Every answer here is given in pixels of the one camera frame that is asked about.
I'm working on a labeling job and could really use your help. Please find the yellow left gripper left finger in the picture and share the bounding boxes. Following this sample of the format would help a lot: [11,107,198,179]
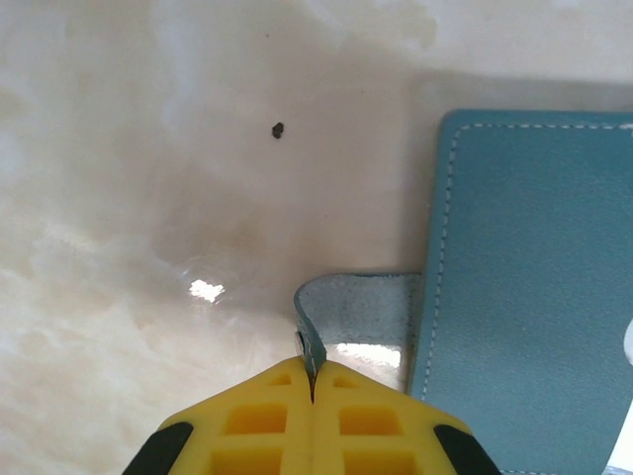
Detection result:
[121,356,317,475]

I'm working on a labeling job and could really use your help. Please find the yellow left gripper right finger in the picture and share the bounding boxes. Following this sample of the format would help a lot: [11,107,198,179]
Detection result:
[312,361,501,475]

